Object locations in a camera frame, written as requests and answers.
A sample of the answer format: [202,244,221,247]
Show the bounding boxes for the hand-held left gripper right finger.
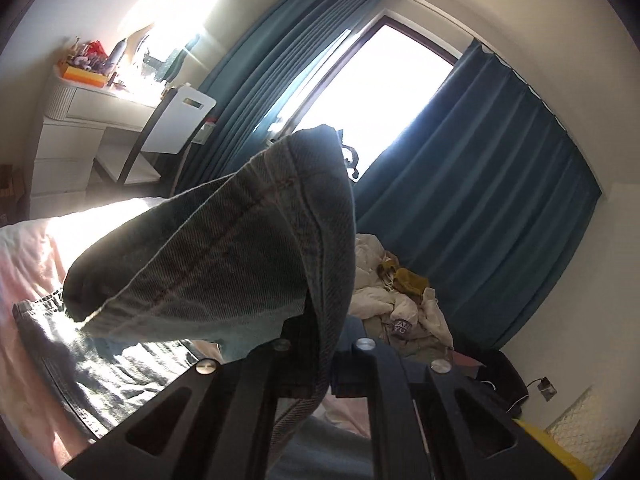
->
[330,317,576,480]

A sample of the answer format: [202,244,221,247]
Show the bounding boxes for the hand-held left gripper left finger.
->
[62,310,321,480]

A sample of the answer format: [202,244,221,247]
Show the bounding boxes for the blue denim jeans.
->
[12,125,381,480]

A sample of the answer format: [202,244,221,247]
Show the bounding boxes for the pile of light clothes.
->
[350,232,456,356]

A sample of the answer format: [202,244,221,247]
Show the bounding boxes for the grey garment with purple label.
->
[365,305,451,361]

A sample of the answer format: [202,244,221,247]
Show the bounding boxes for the pink cloth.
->
[452,352,481,376]

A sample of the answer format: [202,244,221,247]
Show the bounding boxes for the mustard yellow garment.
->
[377,255,431,301]

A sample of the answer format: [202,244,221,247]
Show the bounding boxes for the black sofa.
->
[450,347,528,418]

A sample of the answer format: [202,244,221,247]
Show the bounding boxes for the yellow pillow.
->
[515,419,596,480]

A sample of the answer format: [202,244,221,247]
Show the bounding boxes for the white quilted headboard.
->
[545,385,608,466]

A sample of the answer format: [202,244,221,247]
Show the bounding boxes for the wide blue curtain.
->
[350,40,603,356]

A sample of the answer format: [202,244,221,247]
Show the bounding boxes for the garment steamer stand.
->
[337,130,361,183]

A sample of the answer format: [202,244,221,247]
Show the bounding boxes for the white side table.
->
[192,117,218,146]

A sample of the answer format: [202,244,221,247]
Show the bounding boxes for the white chair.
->
[117,82,218,186]

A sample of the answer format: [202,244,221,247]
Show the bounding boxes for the white dressing table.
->
[30,72,166,216]

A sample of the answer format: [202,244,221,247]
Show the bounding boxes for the window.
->
[272,10,473,176]

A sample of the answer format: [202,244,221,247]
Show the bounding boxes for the narrow blue curtain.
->
[175,0,388,196]

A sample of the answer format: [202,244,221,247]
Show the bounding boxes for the dressing table mirror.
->
[132,30,201,86]

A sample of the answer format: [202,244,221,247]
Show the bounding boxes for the orange tray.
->
[55,62,111,88]

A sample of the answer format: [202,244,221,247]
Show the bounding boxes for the cluster of cosmetic bottles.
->
[62,35,166,96]

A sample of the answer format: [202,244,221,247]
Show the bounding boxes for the white charging cable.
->
[480,380,536,411]

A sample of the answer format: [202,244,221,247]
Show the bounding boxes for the wall socket with plug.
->
[532,376,558,401]

